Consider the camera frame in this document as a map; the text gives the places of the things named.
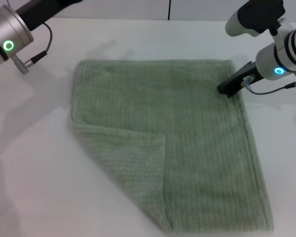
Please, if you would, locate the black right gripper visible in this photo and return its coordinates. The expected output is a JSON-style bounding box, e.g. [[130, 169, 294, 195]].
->
[[217, 61, 264, 99]]

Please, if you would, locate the arm cable with connector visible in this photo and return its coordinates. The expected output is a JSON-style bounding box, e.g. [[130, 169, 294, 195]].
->
[[239, 71, 296, 95], [13, 22, 52, 75]]

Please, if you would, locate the green ribbed towel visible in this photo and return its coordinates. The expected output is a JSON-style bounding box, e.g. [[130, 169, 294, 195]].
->
[[70, 58, 274, 233]]

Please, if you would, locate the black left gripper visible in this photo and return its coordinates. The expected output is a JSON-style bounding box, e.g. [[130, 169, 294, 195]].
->
[[14, 0, 83, 32]]

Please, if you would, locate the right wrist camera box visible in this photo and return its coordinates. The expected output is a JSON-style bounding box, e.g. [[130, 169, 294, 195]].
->
[[224, 0, 287, 38]]

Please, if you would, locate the left arm cable with connector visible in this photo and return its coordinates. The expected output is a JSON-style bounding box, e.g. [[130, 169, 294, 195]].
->
[[13, 22, 52, 75]]

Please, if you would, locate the right arm cable with connector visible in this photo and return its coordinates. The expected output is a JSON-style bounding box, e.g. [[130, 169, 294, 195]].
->
[[239, 71, 296, 95]]

